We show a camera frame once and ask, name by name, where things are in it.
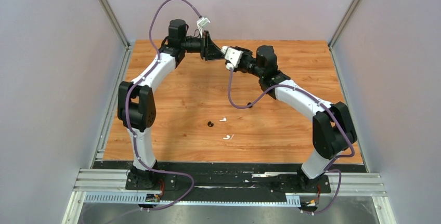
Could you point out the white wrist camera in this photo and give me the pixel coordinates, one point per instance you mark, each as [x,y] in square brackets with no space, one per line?
[232,56]
[202,23]

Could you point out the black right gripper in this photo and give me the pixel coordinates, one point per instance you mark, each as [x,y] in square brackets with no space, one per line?
[247,53]

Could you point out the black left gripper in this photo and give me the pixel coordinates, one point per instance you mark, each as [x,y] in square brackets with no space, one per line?
[209,51]

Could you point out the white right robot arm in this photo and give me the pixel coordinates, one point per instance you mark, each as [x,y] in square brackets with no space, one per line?
[333,127]

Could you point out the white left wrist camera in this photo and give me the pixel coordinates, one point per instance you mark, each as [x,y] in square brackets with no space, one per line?
[202,23]

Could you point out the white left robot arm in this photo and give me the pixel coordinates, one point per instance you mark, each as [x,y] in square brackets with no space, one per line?
[136,106]

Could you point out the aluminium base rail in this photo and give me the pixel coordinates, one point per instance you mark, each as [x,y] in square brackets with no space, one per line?
[218,188]

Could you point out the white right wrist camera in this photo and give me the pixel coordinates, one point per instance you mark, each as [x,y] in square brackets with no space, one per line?
[232,56]

